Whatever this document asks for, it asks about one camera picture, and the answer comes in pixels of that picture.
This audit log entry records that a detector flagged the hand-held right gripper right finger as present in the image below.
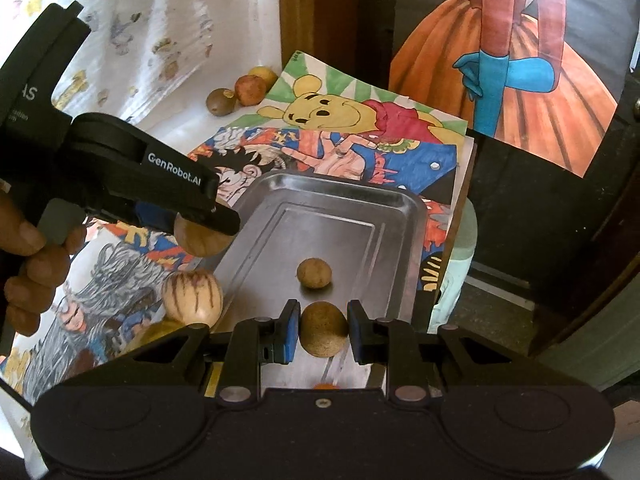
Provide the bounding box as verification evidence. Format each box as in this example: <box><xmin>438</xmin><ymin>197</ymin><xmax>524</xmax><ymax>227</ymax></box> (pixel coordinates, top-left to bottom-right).
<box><xmin>347</xmin><ymin>299</ymin><xmax>516</xmax><ymax>406</ymax></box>

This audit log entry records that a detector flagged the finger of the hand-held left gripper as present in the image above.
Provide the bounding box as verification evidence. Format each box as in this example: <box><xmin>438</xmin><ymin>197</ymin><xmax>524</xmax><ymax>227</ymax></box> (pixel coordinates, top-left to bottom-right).
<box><xmin>127</xmin><ymin>199</ymin><xmax>177</xmax><ymax>235</ymax></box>
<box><xmin>131</xmin><ymin>132</ymin><xmax>241</xmax><ymax>237</ymax></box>

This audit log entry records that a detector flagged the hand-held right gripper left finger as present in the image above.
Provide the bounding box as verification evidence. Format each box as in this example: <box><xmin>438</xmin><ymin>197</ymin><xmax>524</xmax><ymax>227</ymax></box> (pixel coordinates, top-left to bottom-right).
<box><xmin>131</xmin><ymin>299</ymin><xmax>302</xmax><ymax>407</ymax></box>

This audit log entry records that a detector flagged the small brown sapodilla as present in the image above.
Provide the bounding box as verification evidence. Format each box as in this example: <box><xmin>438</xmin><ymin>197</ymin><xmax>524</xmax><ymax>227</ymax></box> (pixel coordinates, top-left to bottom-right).
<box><xmin>300</xmin><ymin>301</ymin><xmax>348</xmax><ymax>357</ymax></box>

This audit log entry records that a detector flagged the large brown sapodilla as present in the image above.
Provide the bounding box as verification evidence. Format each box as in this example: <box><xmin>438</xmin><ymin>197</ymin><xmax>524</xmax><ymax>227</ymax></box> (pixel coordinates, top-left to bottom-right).
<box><xmin>173</xmin><ymin>199</ymin><xmax>236</xmax><ymax>257</ymax></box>

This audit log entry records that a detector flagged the striped pepino melon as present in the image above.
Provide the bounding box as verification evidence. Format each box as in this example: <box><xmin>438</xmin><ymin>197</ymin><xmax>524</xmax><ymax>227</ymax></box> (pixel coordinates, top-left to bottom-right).
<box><xmin>161</xmin><ymin>269</ymin><xmax>222</xmax><ymax>325</ymax></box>

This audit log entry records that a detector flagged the round yellow-green fruit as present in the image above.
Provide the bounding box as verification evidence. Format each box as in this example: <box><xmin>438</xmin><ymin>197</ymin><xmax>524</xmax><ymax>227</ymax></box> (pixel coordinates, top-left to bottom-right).
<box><xmin>140</xmin><ymin>320</ymin><xmax>198</xmax><ymax>351</ymax></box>

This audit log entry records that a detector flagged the metal tray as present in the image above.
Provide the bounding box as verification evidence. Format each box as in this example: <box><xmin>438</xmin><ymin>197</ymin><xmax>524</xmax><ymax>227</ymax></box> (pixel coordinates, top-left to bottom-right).
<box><xmin>199</xmin><ymin>170</ymin><xmax>429</xmax><ymax>391</ymax></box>

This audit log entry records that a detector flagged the person's left hand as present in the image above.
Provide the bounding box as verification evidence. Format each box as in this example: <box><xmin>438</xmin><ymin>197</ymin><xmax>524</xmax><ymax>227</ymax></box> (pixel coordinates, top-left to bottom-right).
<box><xmin>0</xmin><ymin>192</ymin><xmax>88</xmax><ymax>337</ymax></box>

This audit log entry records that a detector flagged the tiny olive-brown fruit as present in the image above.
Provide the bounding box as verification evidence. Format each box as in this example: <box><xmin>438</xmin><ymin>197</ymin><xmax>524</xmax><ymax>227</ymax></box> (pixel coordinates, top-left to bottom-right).
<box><xmin>297</xmin><ymin>257</ymin><xmax>332</xmax><ymax>289</ymax></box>

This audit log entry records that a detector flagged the brown kiwi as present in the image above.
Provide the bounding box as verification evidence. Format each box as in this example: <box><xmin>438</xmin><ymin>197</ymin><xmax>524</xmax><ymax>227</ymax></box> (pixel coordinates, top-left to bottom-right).
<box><xmin>206</xmin><ymin>88</ymin><xmax>237</xmax><ymax>117</ymax></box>

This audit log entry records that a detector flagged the red apple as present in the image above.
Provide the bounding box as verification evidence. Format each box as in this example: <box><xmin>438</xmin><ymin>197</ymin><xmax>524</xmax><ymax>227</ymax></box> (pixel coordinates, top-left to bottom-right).
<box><xmin>235</xmin><ymin>75</ymin><xmax>267</xmax><ymax>106</ymax></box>

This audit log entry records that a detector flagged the white printed blanket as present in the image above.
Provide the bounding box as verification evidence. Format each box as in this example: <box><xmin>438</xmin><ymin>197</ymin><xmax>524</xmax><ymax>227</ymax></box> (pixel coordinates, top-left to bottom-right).
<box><xmin>0</xmin><ymin>0</ymin><xmax>279</xmax><ymax>127</ymax></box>

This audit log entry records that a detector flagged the pale green plastic container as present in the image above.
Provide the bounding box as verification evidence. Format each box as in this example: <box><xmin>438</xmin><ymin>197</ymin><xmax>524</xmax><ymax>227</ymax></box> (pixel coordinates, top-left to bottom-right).
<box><xmin>429</xmin><ymin>200</ymin><xmax>479</xmax><ymax>334</ymax></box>

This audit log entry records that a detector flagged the pale yellow fruit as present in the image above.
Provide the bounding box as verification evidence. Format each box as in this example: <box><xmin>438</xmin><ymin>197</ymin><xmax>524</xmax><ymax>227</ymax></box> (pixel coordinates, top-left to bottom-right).
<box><xmin>249</xmin><ymin>66</ymin><xmax>279</xmax><ymax>88</ymax></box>

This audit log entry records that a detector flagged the straw hat cartoon poster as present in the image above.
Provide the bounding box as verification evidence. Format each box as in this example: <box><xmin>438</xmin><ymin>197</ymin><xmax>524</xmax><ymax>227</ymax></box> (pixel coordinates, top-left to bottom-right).
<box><xmin>187</xmin><ymin>127</ymin><xmax>473</xmax><ymax>311</ymax></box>

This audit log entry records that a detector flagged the yellow bear cartoon poster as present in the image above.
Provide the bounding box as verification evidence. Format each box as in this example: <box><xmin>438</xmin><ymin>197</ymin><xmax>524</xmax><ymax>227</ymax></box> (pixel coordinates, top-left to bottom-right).
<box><xmin>243</xmin><ymin>51</ymin><xmax>471</xmax><ymax>171</ymax></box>

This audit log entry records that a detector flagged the wooden frame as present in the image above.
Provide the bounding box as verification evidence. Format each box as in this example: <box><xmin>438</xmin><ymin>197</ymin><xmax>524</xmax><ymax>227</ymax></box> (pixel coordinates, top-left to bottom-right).
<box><xmin>277</xmin><ymin>0</ymin><xmax>362</xmax><ymax>79</ymax></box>

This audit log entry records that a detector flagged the orange dress wall poster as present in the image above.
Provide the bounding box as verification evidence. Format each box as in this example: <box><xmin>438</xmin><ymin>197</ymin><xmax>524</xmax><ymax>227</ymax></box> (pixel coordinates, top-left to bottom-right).
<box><xmin>389</xmin><ymin>0</ymin><xmax>633</xmax><ymax>179</ymax></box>

